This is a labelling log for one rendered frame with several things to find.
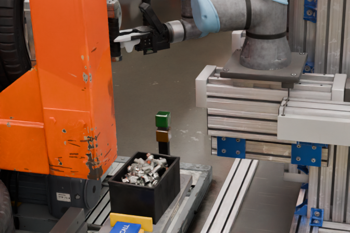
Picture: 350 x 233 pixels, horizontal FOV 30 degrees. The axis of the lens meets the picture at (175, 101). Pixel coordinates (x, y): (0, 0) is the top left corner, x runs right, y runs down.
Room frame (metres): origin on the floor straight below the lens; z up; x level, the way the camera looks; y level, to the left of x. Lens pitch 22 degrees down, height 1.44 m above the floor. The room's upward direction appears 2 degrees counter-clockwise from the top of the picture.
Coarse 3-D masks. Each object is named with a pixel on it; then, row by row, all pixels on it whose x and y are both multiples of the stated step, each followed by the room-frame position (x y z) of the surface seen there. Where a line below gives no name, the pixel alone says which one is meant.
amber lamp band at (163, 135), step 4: (168, 128) 1.83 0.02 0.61; (156, 132) 1.82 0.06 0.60; (160, 132) 1.81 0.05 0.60; (164, 132) 1.81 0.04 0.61; (168, 132) 1.81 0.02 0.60; (156, 136) 1.82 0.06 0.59; (160, 136) 1.81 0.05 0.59; (164, 136) 1.81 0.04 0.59; (168, 136) 1.81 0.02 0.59; (156, 140) 1.82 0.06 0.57; (160, 140) 1.81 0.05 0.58; (164, 140) 1.81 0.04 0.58; (168, 140) 1.81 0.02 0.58
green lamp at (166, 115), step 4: (160, 112) 1.84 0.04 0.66; (164, 112) 1.84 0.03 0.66; (168, 112) 1.84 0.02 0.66; (156, 116) 1.82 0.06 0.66; (160, 116) 1.81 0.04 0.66; (164, 116) 1.81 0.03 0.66; (168, 116) 1.82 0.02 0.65; (156, 120) 1.82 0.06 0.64; (160, 120) 1.81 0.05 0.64; (164, 120) 1.81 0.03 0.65; (168, 120) 1.82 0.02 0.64; (156, 124) 1.82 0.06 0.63; (160, 124) 1.81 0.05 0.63; (164, 124) 1.81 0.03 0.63; (168, 124) 1.82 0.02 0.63
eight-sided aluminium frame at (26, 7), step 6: (24, 0) 2.09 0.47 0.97; (24, 6) 2.08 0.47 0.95; (30, 12) 2.08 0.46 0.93; (30, 18) 2.08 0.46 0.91; (30, 24) 2.08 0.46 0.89; (30, 30) 2.08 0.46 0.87; (30, 36) 2.08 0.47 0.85; (30, 42) 2.08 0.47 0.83; (30, 48) 2.08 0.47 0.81; (30, 54) 2.08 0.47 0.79; (30, 60) 2.08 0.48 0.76
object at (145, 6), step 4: (144, 4) 2.16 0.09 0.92; (148, 4) 2.15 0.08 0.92; (140, 8) 2.16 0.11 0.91; (144, 8) 2.14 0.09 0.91; (148, 8) 2.14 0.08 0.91; (152, 8) 2.16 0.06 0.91; (144, 12) 2.14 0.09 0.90; (148, 12) 2.14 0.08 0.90; (152, 12) 2.15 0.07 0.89; (148, 16) 2.14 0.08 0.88; (152, 16) 2.15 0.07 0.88; (156, 16) 2.15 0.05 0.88; (148, 20) 2.17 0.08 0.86; (152, 20) 2.15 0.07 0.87; (156, 20) 2.15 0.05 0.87; (152, 24) 2.17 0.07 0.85; (156, 24) 2.15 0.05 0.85; (160, 24) 2.16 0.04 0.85; (156, 28) 2.16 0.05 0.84; (160, 28) 2.16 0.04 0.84; (164, 28) 2.17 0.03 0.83; (160, 32) 2.16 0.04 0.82
